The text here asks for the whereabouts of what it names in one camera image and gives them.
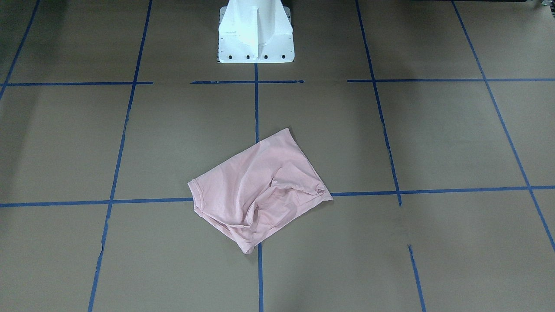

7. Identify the pink Snoopy t-shirt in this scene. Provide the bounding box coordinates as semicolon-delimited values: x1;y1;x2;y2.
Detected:
188;128;333;254

